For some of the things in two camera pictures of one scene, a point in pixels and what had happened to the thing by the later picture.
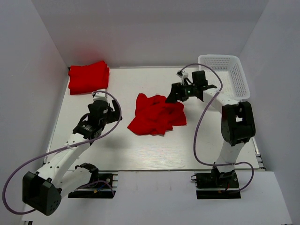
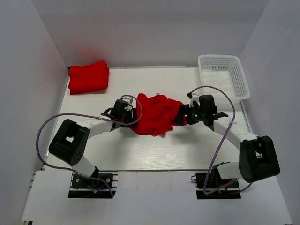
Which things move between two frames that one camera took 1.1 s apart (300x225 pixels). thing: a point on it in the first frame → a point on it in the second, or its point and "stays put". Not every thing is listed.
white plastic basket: x=229 y=68 stays put
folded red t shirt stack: x=88 y=78 stays put
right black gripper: x=173 y=96 → x=185 y=109
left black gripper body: x=105 y=120 → x=127 y=118
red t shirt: x=153 y=116 stays put
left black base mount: x=103 y=186 stays put
